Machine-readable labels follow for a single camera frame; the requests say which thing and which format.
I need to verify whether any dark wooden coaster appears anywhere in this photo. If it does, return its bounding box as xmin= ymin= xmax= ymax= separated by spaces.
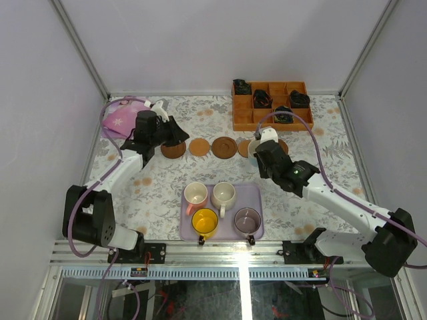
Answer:
xmin=211 ymin=137 xmax=238 ymax=159
xmin=161 ymin=141 xmax=186 ymax=159
xmin=278 ymin=139 xmax=288 ymax=154

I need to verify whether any light blue cup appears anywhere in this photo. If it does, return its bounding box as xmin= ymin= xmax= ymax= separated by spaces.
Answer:
xmin=248 ymin=140 xmax=260 ymax=167

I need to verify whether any light wooden coaster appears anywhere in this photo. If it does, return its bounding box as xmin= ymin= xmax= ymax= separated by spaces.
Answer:
xmin=238 ymin=139 xmax=251 ymax=158
xmin=189 ymin=138 xmax=210 ymax=157

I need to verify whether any beige speckled cup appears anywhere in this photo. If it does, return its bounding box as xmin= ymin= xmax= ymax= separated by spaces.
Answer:
xmin=211 ymin=182 xmax=237 ymax=218

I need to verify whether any purple grey cup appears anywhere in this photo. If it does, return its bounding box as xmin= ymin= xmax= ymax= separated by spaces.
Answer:
xmin=234 ymin=207 xmax=262 ymax=246

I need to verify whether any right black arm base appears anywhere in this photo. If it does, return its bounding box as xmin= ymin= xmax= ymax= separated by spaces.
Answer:
xmin=276 ymin=228 xmax=336 ymax=265

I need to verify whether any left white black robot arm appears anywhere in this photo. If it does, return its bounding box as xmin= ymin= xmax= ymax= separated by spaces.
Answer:
xmin=63 ymin=110 xmax=189 ymax=263

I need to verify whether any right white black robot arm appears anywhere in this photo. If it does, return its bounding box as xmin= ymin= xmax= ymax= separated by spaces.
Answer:
xmin=255 ymin=140 xmax=418 ymax=277

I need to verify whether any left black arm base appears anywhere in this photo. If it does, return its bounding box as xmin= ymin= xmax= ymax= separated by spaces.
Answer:
xmin=115 ymin=232 xmax=167 ymax=265

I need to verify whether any pink cup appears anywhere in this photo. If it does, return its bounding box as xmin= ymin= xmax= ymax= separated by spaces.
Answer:
xmin=183 ymin=182 xmax=208 ymax=215

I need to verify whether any yellow cup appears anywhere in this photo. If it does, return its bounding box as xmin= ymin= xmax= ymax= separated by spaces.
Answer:
xmin=191 ymin=208 xmax=219 ymax=246

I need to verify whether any pink folded cloth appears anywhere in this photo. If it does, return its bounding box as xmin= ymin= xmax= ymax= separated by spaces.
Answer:
xmin=101 ymin=97 xmax=151 ymax=139

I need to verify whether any lilac plastic tray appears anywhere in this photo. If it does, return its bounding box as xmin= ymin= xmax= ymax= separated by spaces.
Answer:
xmin=179 ymin=183 xmax=264 ymax=242

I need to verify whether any black rolled item green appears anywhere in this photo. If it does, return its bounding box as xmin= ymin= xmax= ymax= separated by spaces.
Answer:
xmin=274 ymin=105 xmax=294 ymax=124

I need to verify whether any black rolled item orange trim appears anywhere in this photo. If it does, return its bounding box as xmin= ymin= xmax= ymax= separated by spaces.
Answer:
xmin=253 ymin=89 xmax=272 ymax=109

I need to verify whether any black rolled item right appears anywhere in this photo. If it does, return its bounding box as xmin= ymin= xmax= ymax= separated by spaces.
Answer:
xmin=289 ymin=90 xmax=311 ymax=109

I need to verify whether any black rolled item top left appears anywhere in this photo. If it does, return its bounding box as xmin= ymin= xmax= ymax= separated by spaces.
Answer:
xmin=233 ymin=79 xmax=252 ymax=95

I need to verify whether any aluminium front rail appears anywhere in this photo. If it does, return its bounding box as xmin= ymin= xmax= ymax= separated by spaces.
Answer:
xmin=49 ymin=239 xmax=408 ymax=267

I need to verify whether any blue slotted cable duct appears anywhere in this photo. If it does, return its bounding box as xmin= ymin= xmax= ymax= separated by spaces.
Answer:
xmin=63 ymin=266 xmax=326 ymax=281

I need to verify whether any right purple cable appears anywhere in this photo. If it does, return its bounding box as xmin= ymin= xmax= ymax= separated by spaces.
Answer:
xmin=255 ymin=111 xmax=427 ymax=320

